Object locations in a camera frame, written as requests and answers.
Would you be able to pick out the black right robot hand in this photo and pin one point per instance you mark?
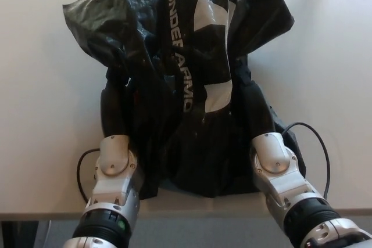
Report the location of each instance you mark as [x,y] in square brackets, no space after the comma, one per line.
[257,108]

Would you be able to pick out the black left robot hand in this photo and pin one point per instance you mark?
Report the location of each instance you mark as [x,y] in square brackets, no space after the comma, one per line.
[114,108]

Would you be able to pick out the black plastic bag white logo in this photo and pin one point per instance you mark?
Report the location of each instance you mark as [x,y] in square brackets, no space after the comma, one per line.
[186,41]

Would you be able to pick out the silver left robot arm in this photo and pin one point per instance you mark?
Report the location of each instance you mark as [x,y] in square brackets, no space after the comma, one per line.
[113,178]

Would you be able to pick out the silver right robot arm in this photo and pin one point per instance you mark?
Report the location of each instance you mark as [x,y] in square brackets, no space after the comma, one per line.
[287,178]

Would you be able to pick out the dark object under desk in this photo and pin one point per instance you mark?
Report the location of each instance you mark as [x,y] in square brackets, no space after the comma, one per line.
[17,235]

